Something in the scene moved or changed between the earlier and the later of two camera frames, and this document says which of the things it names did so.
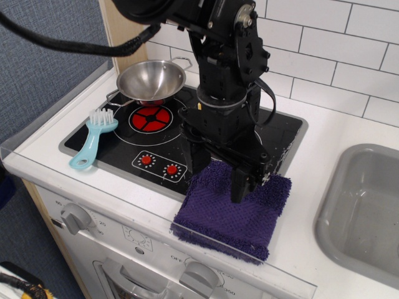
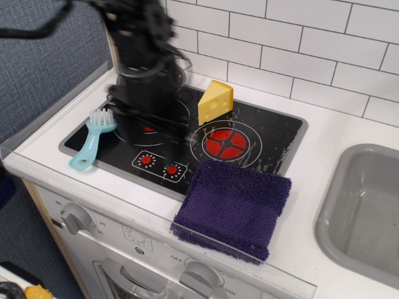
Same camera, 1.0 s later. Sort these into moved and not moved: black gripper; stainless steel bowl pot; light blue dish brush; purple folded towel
Moved: black gripper
Not moved: light blue dish brush; stainless steel bowl pot; purple folded towel
